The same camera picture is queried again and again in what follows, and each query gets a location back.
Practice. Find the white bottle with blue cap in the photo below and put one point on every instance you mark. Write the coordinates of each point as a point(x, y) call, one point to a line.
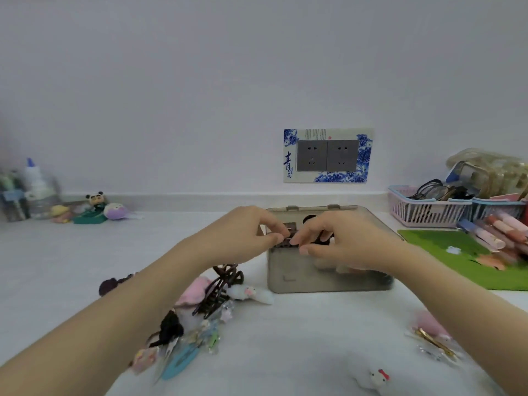
point(33, 181)

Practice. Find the panda figurine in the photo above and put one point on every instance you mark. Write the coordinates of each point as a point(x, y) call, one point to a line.
point(95, 199)

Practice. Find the dark framed eyeglasses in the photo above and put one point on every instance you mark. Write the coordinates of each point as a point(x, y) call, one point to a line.
point(431, 189)

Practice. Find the small pink grey figurine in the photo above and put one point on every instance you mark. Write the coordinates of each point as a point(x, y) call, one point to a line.
point(78, 207)

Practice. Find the blue floral socket frame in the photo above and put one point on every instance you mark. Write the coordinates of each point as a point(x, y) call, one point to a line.
point(289, 173)

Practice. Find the green desk mat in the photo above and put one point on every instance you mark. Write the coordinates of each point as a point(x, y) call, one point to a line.
point(437, 251)

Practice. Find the pile of small hair clips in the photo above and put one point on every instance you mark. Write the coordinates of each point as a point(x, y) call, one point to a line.
point(210, 338)

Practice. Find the small yellow figurine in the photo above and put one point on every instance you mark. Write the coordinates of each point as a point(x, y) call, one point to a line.
point(61, 212)

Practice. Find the purple white plush ball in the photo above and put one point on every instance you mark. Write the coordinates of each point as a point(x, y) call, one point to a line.
point(115, 211)

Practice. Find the black fabric bow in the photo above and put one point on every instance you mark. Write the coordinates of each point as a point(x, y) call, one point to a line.
point(309, 218)

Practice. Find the person's right hand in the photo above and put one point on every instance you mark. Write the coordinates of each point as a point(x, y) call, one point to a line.
point(354, 239)

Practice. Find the person's left hand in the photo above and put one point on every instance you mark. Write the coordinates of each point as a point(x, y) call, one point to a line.
point(239, 239)

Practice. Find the clear plastic bottle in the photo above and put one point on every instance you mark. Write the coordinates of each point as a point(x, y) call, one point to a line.
point(47, 202)

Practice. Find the clear pen holder cup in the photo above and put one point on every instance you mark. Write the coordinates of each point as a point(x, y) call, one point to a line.
point(14, 206)

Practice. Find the blue plastic basket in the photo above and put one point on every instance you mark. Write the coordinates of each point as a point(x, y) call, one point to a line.
point(495, 210)

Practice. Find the pink plastic basket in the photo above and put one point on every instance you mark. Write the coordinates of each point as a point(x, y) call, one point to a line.
point(429, 214)

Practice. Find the transparent grey storage box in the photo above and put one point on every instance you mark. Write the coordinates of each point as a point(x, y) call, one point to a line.
point(309, 280)

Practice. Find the pink beaver plush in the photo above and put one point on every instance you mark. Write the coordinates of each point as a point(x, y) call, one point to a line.
point(431, 325)

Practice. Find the grey wall socket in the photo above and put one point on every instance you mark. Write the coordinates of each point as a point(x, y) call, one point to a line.
point(342, 155)
point(312, 155)

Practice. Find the person's left forearm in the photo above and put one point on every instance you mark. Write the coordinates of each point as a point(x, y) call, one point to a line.
point(103, 325)

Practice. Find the person's right forearm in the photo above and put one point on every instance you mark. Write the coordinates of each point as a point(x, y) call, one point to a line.
point(466, 309)

